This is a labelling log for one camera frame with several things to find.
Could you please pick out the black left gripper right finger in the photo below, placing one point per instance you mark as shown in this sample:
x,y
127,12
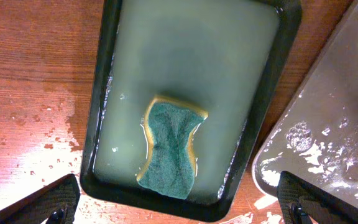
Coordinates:
x,y
302,202

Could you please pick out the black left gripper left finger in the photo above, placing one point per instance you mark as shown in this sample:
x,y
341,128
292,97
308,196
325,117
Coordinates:
x,y
54,203

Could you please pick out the green and yellow sponge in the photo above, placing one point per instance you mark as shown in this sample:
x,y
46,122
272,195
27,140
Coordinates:
x,y
169,126

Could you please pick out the dark brown tray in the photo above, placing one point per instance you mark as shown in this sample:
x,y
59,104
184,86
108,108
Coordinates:
x,y
316,138

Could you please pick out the green tray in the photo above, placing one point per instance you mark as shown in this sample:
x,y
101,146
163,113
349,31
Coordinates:
x,y
225,57

